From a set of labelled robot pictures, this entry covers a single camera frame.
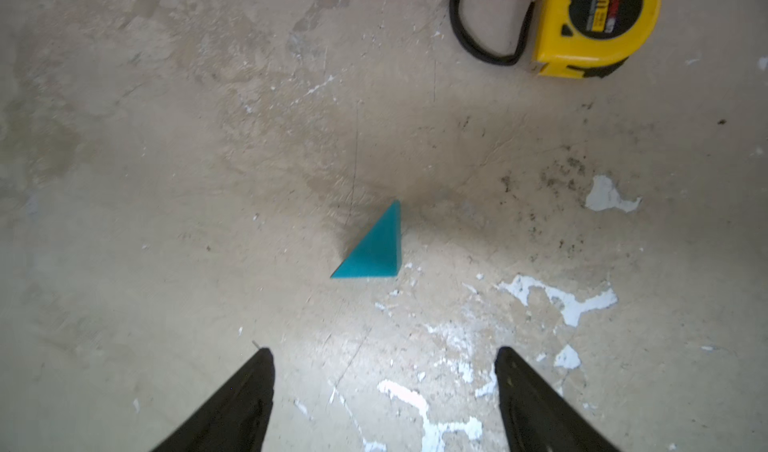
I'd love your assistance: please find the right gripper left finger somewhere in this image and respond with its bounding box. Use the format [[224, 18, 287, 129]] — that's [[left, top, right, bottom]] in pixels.
[[155, 348, 275, 451]]

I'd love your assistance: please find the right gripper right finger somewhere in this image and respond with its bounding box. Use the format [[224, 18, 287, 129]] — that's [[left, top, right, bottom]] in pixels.
[[494, 346, 618, 452]]

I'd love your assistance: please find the teal triangle block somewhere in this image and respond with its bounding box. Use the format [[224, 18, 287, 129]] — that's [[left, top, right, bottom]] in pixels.
[[331, 201, 402, 279]]

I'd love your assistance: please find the yellow tape measure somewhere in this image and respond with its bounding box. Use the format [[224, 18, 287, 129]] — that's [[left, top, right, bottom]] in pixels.
[[448, 0, 661, 79]]

